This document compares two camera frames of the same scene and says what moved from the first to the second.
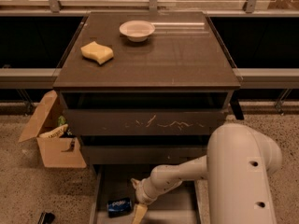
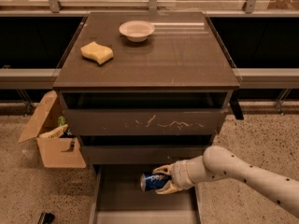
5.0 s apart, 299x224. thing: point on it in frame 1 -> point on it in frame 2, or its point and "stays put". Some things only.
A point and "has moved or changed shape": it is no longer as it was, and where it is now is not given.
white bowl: x=136 y=30 stays put
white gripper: x=142 y=191 -> x=179 y=175
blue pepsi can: x=118 y=207 has moved or changed shape
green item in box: x=61 y=120 stays put
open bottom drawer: x=112 y=198 stays put
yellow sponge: x=97 y=52 stays put
